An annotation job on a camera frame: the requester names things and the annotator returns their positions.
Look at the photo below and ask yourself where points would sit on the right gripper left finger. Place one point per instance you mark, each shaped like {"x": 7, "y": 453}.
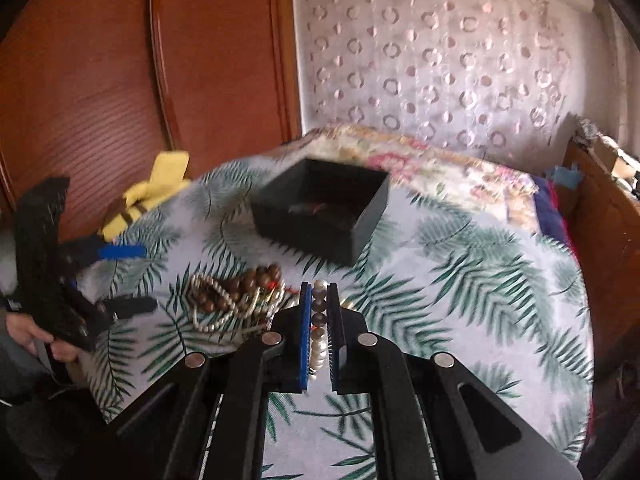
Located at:
{"x": 222, "y": 422}

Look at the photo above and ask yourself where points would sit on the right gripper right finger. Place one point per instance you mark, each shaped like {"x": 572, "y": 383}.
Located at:
{"x": 401, "y": 388}

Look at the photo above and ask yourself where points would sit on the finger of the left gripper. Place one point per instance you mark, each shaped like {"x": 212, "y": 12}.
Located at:
{"x": 124, "y": 307}
{"x": 83, "y": 252}

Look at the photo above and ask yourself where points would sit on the small pearl strand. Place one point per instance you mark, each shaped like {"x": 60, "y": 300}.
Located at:
{"x": 242, "y": 305}

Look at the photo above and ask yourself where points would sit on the black jewelry box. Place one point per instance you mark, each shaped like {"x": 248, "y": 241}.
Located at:
{"x": 326, "y": 209}

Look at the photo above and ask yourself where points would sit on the person's left hand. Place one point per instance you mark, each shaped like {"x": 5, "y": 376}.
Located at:
{"x": 25, "y": 332}

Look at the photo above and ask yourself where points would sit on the yellow plush toy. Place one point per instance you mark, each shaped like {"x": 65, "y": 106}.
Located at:
{"x": 167, "y": 178}

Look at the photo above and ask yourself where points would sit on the palm leaf bedspread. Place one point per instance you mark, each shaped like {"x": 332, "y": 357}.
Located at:
{"x": 500, "y": 313}

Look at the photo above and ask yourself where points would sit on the red wooden wardrobe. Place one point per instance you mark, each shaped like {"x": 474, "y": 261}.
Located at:
{"x": 95, "y": 89}

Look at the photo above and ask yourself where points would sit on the blue folded blanket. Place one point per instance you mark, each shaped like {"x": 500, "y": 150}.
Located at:
{"x": 550, "y": 220}

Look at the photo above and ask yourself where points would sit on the wooden side cabinet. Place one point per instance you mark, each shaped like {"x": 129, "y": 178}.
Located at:
{"x": 604, "y": 228}

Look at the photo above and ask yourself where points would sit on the circle patterned curtain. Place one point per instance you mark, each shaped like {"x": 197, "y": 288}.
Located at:
{"x": 503, "y": 80}

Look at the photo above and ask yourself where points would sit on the cardboard box on cabinet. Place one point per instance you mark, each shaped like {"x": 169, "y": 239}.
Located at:
{"x": 614, "y": 159}

